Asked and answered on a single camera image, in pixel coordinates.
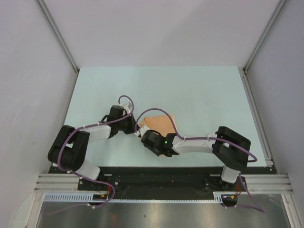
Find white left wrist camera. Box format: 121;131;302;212
119;102;133;114

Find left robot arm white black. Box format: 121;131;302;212
47;102;135;190

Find aluminium frame post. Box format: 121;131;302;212
243;0;289;73
35;0;80;75

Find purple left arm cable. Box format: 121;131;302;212
46;95;136;216

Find right aluminium frame post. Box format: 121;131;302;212
243;0;289;73

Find orange cloth napkin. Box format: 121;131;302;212
139;115;175;137

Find aluminium side rail extrusion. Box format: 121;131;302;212
239;68;275;167

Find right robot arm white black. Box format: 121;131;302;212
138;126;251;190

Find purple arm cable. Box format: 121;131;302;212
134;108;266;214
46;95;136;216

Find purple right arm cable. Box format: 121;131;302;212
134;108;266;214

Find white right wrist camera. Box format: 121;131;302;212
134;125;150;138

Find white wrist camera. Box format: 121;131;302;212
134;125;150;138
119;102;133;114

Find front aluminium cross rail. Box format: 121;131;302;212
34;173;79;192

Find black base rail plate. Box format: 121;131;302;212
48;166;277;205

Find white slotted cable duct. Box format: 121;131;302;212
44;191;224;204

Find left aluminium frame post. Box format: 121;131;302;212
35;0;80;75

